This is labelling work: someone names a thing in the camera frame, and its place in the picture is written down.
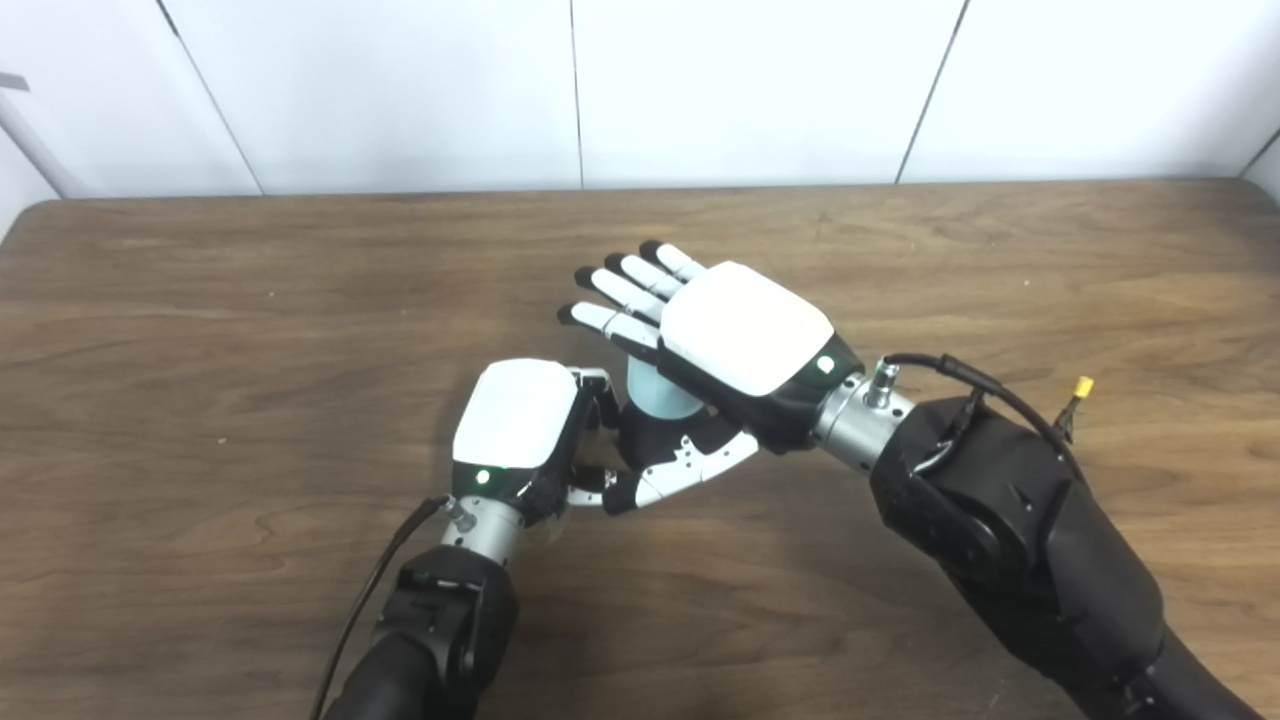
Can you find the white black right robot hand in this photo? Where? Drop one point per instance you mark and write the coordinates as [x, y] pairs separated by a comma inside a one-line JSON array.
[[745, 325]]

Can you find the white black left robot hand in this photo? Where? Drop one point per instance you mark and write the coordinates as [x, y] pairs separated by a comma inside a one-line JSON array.
[[515, 415]]

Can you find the light blue cup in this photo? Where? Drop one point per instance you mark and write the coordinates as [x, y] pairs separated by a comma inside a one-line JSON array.
[[655, 395]]

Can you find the black funnel-shaped nozzle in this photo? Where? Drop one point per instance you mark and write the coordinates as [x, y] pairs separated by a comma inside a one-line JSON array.
[[650, 440]]

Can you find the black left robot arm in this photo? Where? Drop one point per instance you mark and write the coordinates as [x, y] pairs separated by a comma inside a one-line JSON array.
[[430, 630]]

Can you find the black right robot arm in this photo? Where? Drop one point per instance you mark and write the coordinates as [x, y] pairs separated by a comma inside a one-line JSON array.
[[1020, 530]]

